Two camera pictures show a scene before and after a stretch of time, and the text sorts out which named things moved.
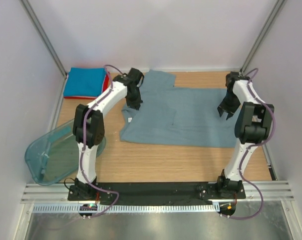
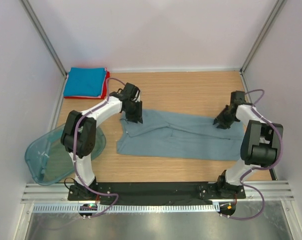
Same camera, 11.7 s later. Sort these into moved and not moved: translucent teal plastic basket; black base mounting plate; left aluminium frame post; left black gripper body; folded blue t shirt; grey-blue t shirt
Moved: grey-blue t shirt; left black gripper body
Not moved: folded blue t shirt; black base mounting plate; translucent teal plastic basket; left aluminium frame post
